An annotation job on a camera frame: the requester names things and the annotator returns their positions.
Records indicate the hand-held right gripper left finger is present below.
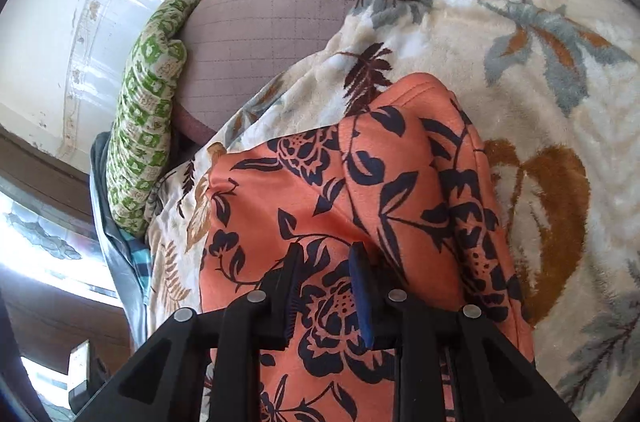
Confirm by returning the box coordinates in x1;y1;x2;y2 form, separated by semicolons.
75;245;305;422

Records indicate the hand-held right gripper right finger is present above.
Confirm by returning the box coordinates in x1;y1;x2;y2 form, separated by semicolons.
348;242;581;422

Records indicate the orange floral garment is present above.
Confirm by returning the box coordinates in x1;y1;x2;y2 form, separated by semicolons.
199;72;536;422

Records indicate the grey cloth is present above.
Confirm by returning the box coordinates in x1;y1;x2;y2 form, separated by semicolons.
90;132;151;348

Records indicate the teal striped cloth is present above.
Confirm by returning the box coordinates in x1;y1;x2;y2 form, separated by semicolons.
125;235;153;298

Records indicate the patterned glass window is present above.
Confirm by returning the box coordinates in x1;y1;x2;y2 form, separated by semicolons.
0;189;121;403

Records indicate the green patterned pillow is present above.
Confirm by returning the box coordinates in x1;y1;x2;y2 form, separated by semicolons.
105;0;213;239

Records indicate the leaf print fleece blanket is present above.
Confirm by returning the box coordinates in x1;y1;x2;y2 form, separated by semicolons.
145;0;640;422

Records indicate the wooden window frame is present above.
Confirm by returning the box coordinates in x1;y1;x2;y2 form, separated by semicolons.
0;125;136;422

